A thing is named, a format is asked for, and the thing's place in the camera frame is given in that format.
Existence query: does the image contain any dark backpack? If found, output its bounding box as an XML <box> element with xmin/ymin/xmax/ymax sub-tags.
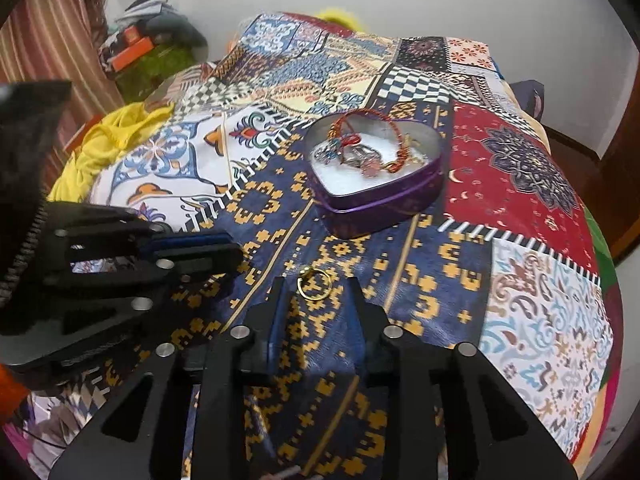
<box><xmin>510</xmin><ymin>80</ymin><xmax>547</xmax><ymax>124</ymax></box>

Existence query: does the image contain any red braided bracelet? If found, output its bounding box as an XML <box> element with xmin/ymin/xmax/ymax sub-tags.
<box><xmin>327</xmin><ymin>111</ymin><xmax>427</xmax><ymax>175</ymax></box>

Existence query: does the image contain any gold ring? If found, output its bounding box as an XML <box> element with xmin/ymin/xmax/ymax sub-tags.
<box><xmin>296</xmin><ymin>268</ymin><xmax>332</xmax><ymax>301</ymax></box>

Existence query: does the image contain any striped brown curtain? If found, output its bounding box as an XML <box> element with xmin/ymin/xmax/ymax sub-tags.
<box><xmin>0</xmin><ymin>0</ymin><xmax>122</xmax><ymax>128</ymax></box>

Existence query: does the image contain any orange cloth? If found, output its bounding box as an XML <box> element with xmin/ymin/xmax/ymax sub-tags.
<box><xmin>0</xmin><ymin>364</ymin><xmax>32</xmax><ymax>423</ymax></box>

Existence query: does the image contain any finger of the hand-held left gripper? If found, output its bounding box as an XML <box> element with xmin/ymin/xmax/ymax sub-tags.
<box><xmin>42</xmin><ymin>201</ymin><xmax>231</xmax><ymax>261</ymax></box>
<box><xmin>37</xmin><ymin>246</ymin><xmax>244</xmax><ymax>336</ymax></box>

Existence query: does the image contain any brown beaded bracelet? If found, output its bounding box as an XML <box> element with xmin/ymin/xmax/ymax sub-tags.
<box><xmin>312</xmin><ymin>136</ymin><xmax>387</xmax><ymax>170</ymax></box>

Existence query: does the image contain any rainbow fleece blanket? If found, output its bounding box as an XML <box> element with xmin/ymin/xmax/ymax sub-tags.
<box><xmin>580</xmin><ymin>204</ymin><xmax>625</xmax><ymax>463</ymax></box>

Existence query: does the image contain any yellow ring-shaped object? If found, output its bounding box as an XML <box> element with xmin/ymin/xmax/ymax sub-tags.
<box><xmin>317</xmin><ymin>6</ymin><xmax>364</xmax><ymax>29</ymax></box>

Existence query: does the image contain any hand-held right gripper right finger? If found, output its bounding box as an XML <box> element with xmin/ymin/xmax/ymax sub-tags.
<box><xmin>337</xmin><ymin>276</ymin><xmax>579</xmax><ymax>480</ymax></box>

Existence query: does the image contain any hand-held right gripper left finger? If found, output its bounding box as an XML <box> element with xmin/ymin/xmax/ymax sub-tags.
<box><xmin>47</xmin><ymin>276</ymin><xmax>302</xmax><ymax>480</ymax></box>

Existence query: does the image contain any pile of clothes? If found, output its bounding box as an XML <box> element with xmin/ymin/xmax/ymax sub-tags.
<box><xmin>97</xmin><ymin>0</ymin><xmax>209</xmax><ymax>77</ymax></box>

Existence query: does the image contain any patchwork printed blanket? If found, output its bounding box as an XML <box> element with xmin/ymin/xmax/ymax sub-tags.
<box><xmin>30</xmin><ymin>12</ymin><xmax>616</xmax><ymax>480</ymax></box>

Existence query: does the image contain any purple heart-shaped tin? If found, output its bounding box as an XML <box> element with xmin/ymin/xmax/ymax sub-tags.
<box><xmin>304</xmin><ymin>112</ymin><xmax>446</xmax><ymax>239</ymax></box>

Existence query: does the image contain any orange box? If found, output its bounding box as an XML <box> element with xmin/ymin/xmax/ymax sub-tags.
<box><xmin>112</xmin><ymin>35</ymin><xmax>154</xmax><ymax>74</ymax></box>

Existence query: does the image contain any yellow cloth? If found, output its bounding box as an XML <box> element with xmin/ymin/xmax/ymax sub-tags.
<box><xmin>47</xmin><ymin>102</ymin><xmax>177</xmax><ymax>204</ymax></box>

